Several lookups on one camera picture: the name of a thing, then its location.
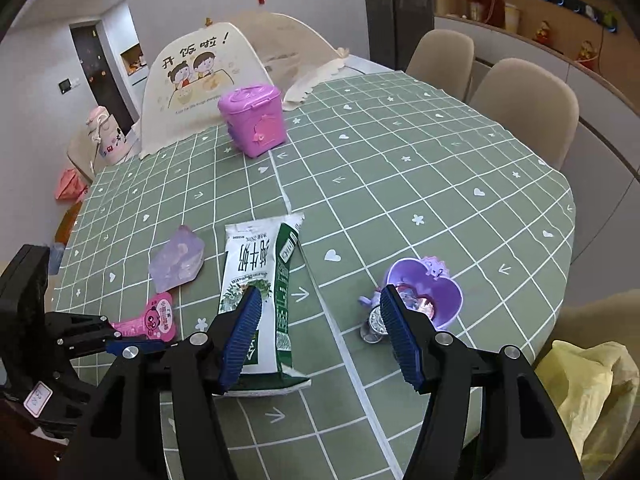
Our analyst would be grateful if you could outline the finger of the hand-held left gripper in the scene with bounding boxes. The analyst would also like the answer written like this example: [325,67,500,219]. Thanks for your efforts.
[45,311,121,342]
[56,338,168,361]

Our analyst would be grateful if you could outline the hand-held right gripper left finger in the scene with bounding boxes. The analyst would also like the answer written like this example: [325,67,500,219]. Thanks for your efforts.
[57,286,263,480]

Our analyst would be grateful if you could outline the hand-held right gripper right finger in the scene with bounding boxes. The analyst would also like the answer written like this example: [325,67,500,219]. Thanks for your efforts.
[379,284,586,480]

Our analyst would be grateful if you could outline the pink cartoon pouch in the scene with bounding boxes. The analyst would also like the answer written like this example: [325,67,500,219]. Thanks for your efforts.
[111,293,177,345]

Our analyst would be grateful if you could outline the green white milk carton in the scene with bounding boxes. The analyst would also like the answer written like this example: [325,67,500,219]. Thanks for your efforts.
[219,211,312,395]

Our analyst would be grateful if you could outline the yellow plastic bag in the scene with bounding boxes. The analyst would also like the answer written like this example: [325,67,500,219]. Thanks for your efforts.
[535,341,636,476]

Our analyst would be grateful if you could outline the purple heart-shaped bowl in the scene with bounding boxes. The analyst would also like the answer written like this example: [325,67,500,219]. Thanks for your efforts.
[358,257,463,345]

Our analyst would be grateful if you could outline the translucent purple wrapper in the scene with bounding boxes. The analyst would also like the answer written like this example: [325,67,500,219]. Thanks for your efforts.
[149,226,206,293]

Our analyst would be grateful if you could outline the dark red clothing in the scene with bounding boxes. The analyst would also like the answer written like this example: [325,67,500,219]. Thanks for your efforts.
[0,395,76,466]

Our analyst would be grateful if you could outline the orange box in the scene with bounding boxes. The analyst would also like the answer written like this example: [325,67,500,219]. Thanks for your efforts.
[55,202,83,246]

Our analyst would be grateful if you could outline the pink paper bag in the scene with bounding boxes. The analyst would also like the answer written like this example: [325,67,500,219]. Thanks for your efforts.
[56,167,88,202]

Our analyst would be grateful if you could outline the green checked tablecloth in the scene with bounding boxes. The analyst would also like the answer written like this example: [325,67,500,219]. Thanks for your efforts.
[50,67,576,480]

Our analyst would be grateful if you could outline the beige dining chair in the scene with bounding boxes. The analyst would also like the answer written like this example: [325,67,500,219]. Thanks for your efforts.
[406,29,475,101]
[545,290,640,356]
[67,120,141,181]
[470,57,580,171]

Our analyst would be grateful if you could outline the pink white printed bag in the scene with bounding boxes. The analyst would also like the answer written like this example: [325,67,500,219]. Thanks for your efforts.
[86,106,138,163]

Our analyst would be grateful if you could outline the pink mini bin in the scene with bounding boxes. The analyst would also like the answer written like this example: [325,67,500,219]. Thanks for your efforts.
[217,85,287,158]

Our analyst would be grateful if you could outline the dark door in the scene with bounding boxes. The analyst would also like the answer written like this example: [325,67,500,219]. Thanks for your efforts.
[69,20,136,126]

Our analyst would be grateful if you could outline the plain beige food cover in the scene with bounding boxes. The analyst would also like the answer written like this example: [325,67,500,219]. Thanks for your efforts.
[232,10,351,111]

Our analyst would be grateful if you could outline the black wall hook rack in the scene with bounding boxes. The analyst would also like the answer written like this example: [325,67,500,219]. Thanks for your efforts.
[532,0,618,33]

